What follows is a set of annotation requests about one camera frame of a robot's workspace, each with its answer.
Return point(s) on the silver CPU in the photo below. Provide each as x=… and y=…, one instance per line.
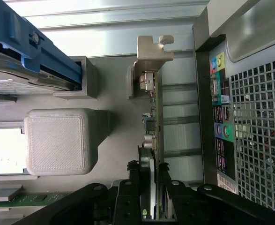
x=6, y=152

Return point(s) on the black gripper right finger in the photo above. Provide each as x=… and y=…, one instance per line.
x=181, y=206

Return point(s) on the hard disk with blue caddy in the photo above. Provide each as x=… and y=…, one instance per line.
x=50, y=58

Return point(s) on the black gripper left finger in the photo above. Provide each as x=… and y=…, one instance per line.
x=128, y=201

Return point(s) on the green RAM stick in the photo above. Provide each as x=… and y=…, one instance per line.
x=34, y=198

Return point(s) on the black open PC case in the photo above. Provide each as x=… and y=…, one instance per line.
x=202, y=117

